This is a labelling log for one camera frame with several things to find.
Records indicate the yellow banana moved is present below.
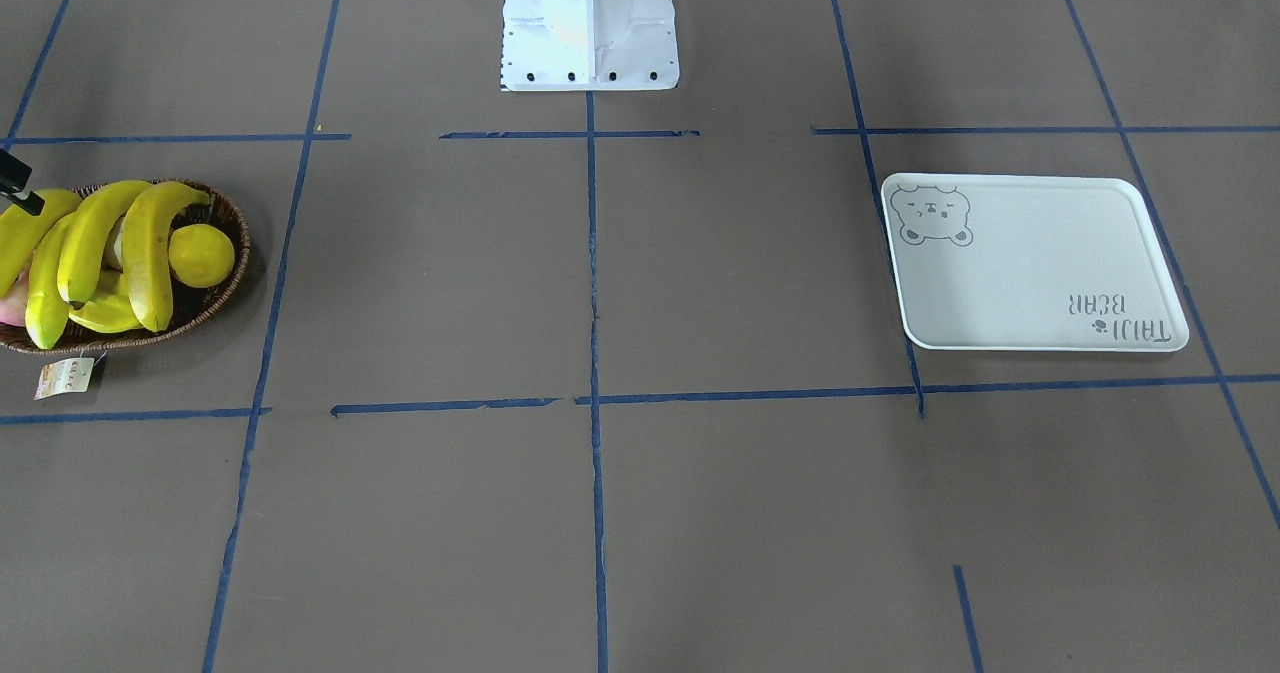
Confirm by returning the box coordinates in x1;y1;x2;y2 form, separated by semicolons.
1;187;82;298
122;180;211;334

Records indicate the basket paper tag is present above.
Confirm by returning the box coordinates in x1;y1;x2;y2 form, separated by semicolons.
33;357;97;400

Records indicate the brown wicker basket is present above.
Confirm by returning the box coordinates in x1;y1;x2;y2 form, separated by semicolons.
1;178;251;357

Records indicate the white bear plate tray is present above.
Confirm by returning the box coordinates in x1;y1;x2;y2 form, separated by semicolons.
879;171;1190;353

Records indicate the yellow banana middle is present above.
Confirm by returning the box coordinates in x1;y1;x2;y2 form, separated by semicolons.
56;180;152;308

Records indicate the yellow banana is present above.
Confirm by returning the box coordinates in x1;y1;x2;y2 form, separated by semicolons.
26;212;76;351
56;180;152;308

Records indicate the pink apple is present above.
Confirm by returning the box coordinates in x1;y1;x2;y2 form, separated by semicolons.
0;285;28;328

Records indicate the yellow starfruit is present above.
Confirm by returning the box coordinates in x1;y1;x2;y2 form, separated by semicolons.
69;269;142;334

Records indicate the yellow lemon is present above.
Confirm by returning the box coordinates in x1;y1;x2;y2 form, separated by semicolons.
169;225;236;289

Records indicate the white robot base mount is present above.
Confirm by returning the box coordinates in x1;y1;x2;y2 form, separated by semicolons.
500;0;681;91

